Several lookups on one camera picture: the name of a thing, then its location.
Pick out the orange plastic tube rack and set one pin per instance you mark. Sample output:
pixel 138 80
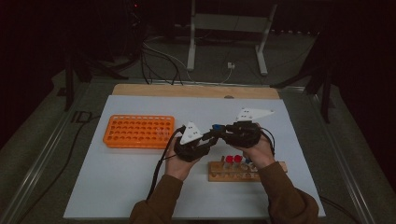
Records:
pixel 137 132

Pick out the blue-capped test tube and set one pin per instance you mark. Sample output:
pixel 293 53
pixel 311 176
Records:
pixel 216 127
pixel 247 160

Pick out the black tripod stand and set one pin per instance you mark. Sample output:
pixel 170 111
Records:
pixel 326 93
pixel 69 81

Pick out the aluminium frame rail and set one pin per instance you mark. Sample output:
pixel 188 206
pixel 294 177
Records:
pixel 37 161
pixel 351 174

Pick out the white metal stand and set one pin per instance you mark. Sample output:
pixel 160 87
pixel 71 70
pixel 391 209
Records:
pixel 229 22

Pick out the dark equipment with red light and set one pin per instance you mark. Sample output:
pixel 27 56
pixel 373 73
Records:
pixel 135 18

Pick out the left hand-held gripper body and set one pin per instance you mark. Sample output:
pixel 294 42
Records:
pixel 186 152

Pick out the white table sheet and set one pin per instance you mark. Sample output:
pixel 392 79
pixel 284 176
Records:
pixel 124 174

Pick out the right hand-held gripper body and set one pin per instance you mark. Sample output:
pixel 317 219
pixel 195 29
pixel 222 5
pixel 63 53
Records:
pixel 243 135

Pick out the person's left hand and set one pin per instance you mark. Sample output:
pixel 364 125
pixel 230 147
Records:
pixel 179 169

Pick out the person's right hand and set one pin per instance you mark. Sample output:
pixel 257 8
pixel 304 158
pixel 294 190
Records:
pixel 263 155

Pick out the wooden tube rack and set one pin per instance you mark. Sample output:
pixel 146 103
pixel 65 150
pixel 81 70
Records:
pixel 230 175

